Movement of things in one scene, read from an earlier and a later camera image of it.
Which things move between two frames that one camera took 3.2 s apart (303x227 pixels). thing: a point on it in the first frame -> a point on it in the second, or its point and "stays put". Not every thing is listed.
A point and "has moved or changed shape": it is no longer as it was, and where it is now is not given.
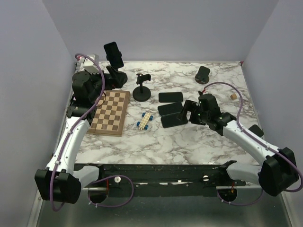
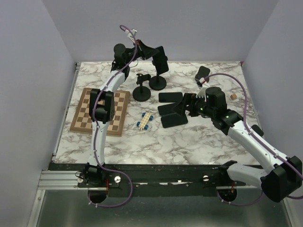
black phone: [173, 119] stays put
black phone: [170, 109] stays put
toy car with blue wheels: [143, 124] stays put
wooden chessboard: [110, 116] stays put
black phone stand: [142, 93] stays put
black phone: [170, 97] stays put
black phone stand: [119, 78] has moved or changed shape
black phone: [113, 53] -> [160, 60]
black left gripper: [109, 86] -> [143, 51]
